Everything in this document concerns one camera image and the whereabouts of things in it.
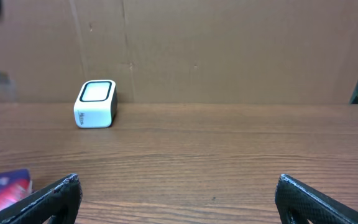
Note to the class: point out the white barcode scanner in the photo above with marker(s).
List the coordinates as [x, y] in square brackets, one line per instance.
[96, 104]

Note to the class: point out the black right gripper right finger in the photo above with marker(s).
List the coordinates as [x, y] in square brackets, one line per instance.
[299, 203]

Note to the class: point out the red purple pad package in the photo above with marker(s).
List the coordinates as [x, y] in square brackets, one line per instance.
[14, 186]

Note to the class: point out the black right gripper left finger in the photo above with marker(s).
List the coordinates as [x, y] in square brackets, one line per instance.
[57, 203]

